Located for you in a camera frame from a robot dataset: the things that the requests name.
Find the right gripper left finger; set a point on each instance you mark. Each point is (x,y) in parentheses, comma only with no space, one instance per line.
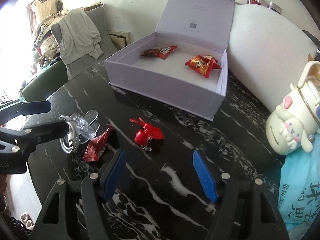
(112,174)

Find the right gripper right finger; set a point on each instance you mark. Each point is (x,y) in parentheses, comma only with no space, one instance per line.
(206,179)

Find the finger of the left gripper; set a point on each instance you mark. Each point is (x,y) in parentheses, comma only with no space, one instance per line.
(41,133)
(16,108)

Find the dark red snack packet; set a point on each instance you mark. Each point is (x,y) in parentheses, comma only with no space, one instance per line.
(96,147)

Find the clear acrylic phone stand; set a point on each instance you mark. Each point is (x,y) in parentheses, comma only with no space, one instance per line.
(86,125)

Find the red plastic fan toy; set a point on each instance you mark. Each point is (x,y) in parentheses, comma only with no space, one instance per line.
(148,136)

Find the large red gold candy packet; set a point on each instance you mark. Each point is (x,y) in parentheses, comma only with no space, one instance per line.
(203,64)

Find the red green snack packet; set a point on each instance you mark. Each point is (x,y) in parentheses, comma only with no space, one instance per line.
(164,52)

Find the brown chocolate packet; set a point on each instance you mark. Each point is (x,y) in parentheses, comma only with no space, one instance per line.
(151,52)

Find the green chair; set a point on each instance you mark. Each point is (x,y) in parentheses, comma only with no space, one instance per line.
(46,83)

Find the beige garment on chair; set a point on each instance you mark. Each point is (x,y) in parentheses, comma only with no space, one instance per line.
(80,37)

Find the light blue plastic bag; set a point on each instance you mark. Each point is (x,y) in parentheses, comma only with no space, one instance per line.
(298,200)

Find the white cartoon water bottle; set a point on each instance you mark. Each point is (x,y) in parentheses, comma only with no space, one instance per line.
(295,121)

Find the pile of clothes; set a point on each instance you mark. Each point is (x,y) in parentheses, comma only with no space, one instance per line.
(42,15)

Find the lavender gift box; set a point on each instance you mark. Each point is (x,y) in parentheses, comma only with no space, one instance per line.
(196,27)

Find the grey upholstered chair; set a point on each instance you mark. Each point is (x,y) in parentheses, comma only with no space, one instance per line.
(97,15)

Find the white foam pillow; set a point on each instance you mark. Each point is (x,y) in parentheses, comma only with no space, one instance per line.
(267,52)

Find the dark lidded glass jar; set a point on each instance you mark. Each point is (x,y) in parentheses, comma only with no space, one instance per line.
(273,6)

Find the framed picture against wall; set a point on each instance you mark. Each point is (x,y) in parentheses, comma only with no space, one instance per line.
(120,39)

